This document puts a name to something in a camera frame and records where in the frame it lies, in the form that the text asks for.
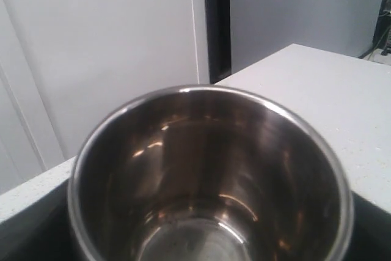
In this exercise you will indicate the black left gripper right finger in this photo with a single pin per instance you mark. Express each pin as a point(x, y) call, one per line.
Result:
point(371, 233)

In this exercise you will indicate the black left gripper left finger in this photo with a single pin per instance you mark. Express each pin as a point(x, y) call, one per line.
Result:
point(41, 231)

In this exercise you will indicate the stainless steel cup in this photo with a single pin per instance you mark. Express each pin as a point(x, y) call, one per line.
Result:
point(208, 173)

